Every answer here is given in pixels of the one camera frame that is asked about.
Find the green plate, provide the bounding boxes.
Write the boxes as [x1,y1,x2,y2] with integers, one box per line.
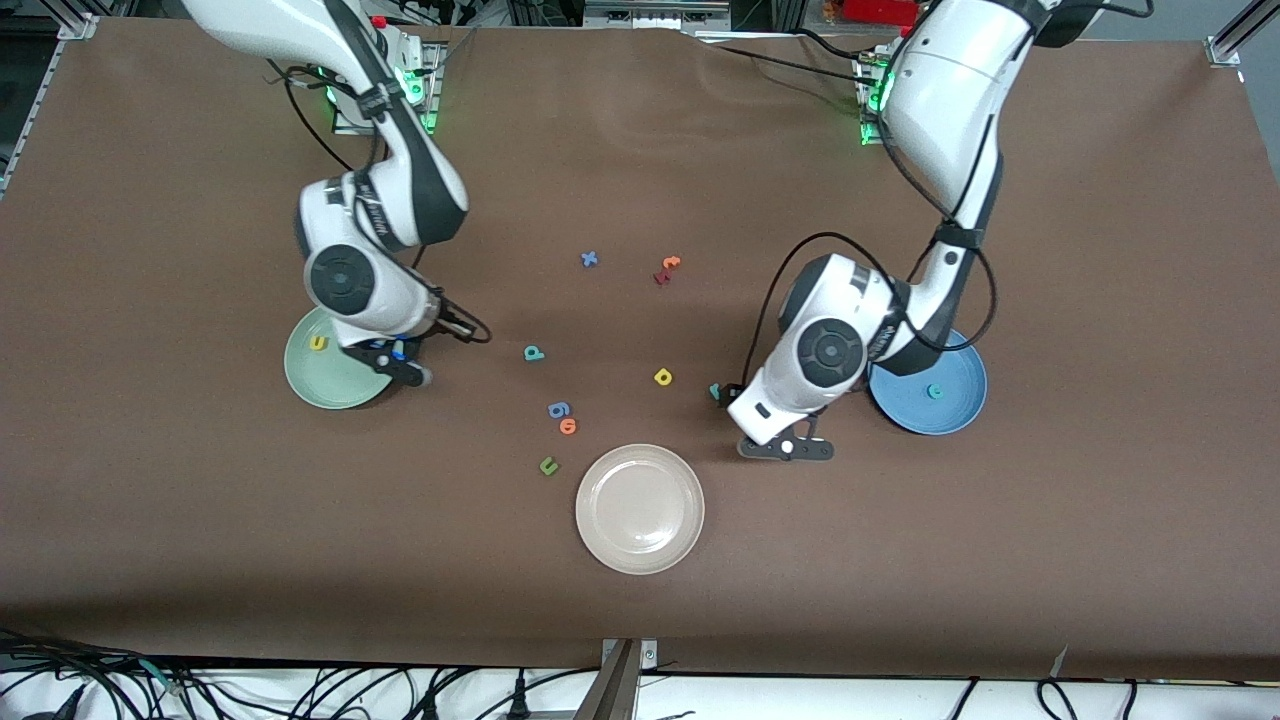
[283,305,397,411]

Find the beige plate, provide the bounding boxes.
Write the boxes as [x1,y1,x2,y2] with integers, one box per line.
[575,443,706,576]

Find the blue plate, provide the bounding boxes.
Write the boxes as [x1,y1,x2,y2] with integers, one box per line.
[868,328,989,437]

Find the brown table cover mat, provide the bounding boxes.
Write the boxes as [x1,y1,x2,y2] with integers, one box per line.
[0,18,1280,681]

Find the aluminium profile bar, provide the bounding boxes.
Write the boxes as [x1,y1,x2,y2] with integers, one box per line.
[575,640,643,720]

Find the grey metal equipment rack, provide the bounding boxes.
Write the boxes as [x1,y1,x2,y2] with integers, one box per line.
[505,0,801,31]

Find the red box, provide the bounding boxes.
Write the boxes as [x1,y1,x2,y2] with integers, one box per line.
[842,0,917,26]

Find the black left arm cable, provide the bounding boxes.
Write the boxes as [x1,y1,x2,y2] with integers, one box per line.
[742,100,999,393]

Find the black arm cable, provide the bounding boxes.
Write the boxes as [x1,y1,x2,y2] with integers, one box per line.
[742,100,999,393]
[265,60,492,347]

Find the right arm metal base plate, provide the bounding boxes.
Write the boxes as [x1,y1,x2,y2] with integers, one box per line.
[330,30,443,137]

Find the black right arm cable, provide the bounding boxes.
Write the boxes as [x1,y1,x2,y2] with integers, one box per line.
[265,60,492,347]

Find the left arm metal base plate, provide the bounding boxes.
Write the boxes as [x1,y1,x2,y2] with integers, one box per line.
[858,50,901,147]

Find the black base cable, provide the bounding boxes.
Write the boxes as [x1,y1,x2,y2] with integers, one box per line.
[695,30,873,86]

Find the teal tipped cable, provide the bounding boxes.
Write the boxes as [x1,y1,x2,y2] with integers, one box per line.
[135,655,186,696]

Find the aluminium corner frame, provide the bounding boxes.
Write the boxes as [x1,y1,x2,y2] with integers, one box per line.
[55,0,102,42]
[1205,0,1280,67]

